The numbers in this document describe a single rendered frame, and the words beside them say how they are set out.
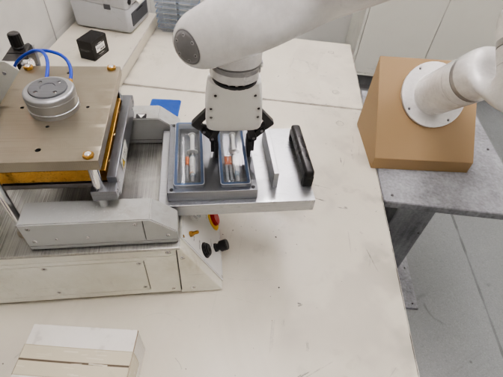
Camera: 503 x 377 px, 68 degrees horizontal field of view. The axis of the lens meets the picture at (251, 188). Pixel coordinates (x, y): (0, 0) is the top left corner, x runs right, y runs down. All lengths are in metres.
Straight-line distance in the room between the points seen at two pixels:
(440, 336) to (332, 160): 0.98
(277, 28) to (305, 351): 0.59
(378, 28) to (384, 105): 1.72
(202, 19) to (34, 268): 0.53
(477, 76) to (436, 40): 2.03
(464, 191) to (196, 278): 0.81
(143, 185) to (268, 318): 0.38
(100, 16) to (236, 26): 1.26
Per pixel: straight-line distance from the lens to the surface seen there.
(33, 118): 0.71
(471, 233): 2.27
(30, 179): 0.70
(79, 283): 0.82
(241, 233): 0.93
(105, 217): 0.66
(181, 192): 0.68
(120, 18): 1.66
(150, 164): 0.84
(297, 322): 0.83
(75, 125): 0.67
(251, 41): 0.48
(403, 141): 1.18
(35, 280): 0.83
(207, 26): 0.49
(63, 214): 0.69
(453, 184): 1.24
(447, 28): 2.99
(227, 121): 0.67
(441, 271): 2.03
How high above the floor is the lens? 1.50
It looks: 47 degrees down
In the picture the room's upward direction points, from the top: 6 degrees clockwise
